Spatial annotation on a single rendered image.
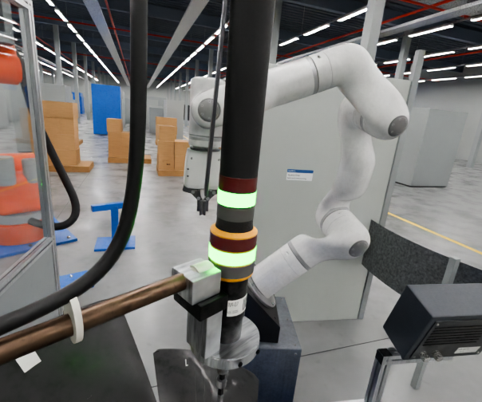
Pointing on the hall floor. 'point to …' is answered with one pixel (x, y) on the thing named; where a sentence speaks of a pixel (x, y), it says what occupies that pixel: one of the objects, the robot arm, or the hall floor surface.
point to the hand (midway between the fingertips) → (202, 206)
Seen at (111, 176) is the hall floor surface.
